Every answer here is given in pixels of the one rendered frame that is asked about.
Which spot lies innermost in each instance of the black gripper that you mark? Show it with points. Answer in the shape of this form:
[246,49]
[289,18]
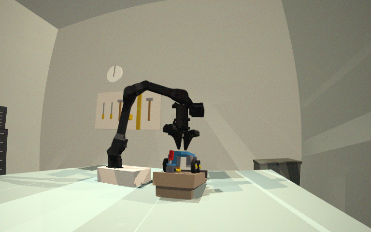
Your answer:
[179,129]

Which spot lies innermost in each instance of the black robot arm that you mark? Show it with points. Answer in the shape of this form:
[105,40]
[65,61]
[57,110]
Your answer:
[130,93]

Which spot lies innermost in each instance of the red-headed stop pin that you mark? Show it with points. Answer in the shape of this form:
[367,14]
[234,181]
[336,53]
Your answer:
[171,156]

